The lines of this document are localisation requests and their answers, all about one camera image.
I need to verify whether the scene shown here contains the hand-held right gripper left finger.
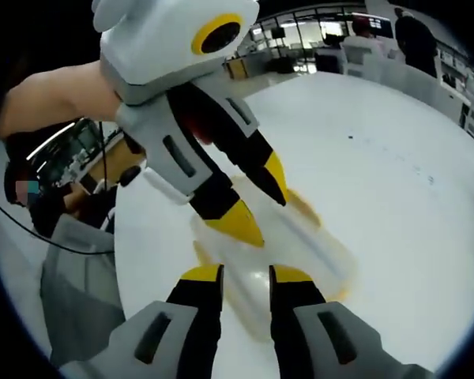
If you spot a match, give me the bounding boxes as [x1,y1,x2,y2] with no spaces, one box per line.
[109,263,225,379]

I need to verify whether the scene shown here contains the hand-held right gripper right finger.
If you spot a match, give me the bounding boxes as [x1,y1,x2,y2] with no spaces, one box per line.
[269,264,430,379]

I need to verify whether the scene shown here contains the clear plastic buckle box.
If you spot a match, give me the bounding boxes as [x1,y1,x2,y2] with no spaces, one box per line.
[191,177,359,343]

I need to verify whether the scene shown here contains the black rounded device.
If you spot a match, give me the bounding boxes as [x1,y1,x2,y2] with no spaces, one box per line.
[118,165,142,187]

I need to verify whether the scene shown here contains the brown wooden desk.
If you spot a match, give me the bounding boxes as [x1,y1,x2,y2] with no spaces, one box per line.
[86,137,148,187]

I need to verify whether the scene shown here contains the brown wooden cabinet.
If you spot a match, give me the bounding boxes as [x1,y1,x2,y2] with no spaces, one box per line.
[224,54,250,81]

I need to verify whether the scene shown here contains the grey office chair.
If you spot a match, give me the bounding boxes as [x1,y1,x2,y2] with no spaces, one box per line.
[39,215,128,369]

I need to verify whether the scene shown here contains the white office chair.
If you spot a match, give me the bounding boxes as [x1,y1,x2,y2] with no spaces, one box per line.
[340,37,385,78]

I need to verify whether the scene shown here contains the black computer monitor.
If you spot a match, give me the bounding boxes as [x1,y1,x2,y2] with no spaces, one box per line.
[353,12,394,39]

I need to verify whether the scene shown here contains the wide grey chair back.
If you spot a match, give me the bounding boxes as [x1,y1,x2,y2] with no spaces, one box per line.
[378,62,465,120]

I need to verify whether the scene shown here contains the thin black cable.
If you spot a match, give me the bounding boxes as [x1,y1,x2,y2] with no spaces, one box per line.
[97,120,111,191]

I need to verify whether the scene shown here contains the long black cable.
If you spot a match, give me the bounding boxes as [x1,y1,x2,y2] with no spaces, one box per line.
[0,189,116,254]

